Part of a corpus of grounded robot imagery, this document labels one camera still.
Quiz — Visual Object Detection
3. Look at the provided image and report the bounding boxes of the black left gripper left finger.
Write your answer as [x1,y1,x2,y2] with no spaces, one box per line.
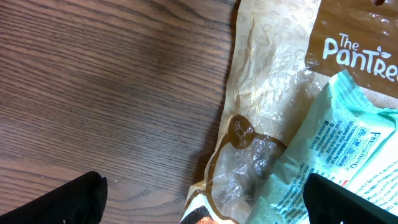
[1,171,108,224]

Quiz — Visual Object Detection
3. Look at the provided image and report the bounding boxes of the mint green wet wipes pack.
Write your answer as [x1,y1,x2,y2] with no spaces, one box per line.
[247,70,397,223]

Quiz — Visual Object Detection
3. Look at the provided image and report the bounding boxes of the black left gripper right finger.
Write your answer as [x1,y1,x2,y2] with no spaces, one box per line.
[303,173,397,224]

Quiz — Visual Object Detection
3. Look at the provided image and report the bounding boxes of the brown snack packet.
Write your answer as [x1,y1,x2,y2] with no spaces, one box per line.
[181,0,397,223]

